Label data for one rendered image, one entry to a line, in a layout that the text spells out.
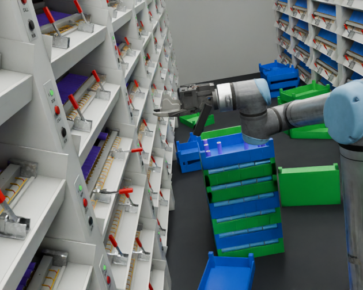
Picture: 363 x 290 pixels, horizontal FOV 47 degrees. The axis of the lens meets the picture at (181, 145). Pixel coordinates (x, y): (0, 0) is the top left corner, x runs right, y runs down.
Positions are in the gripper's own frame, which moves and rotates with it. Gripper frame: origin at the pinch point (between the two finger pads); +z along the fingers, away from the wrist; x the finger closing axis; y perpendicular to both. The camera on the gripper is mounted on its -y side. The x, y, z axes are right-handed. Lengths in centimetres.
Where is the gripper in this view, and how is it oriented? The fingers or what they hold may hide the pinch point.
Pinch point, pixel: (157, 113)
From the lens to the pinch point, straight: 138.5
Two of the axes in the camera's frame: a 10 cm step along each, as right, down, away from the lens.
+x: -0.2, 3.8, -9.2
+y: -1.6, -9.1, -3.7
